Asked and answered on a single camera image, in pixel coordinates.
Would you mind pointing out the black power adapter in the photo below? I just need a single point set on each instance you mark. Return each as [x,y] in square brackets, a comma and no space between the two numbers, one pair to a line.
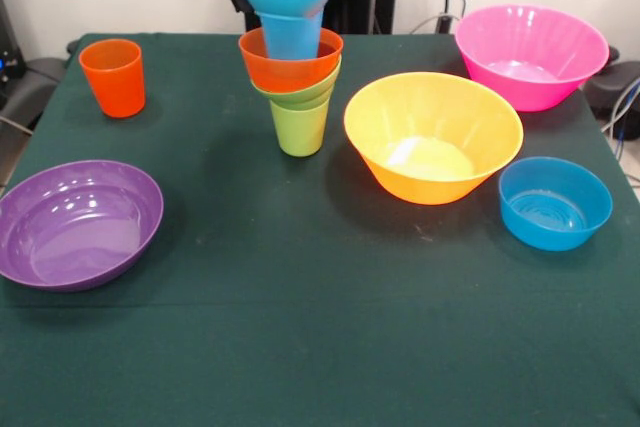
[443,23]

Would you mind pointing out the orange round bowl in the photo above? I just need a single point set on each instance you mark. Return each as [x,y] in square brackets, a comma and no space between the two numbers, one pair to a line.
[280,77]

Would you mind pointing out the green stepped bowl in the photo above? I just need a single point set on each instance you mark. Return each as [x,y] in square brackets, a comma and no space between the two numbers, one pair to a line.
[305,94]

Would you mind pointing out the black equipment base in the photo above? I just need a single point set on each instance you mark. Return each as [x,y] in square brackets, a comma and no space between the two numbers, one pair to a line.
[617,84]

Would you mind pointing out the dark green tablecloth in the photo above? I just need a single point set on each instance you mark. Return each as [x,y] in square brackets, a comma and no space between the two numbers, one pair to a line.
[350,347]

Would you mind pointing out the large purple bowl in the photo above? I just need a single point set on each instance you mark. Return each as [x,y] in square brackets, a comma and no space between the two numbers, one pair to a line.
[75,227]

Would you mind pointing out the orange plastic cup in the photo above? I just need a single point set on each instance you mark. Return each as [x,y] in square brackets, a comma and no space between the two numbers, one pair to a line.
[117,87]

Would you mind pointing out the black computer case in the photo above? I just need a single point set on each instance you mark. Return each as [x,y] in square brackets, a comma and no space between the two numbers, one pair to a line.
[10,57]

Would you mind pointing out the green plastic cup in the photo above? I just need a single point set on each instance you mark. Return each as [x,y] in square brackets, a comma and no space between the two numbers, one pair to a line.
[300,132]

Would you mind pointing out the blue round bowl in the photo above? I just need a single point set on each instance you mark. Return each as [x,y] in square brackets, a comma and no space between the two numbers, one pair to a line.
[555,217]

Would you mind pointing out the large pink bowl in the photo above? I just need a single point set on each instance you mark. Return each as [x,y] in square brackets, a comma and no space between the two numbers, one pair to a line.
[530,47]

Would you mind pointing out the blue plastic cup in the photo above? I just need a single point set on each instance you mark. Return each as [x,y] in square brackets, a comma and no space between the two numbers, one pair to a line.
[292,37]

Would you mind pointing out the large yellow-orange bowl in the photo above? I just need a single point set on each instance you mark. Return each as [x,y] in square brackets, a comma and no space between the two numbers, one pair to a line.
[430,122]

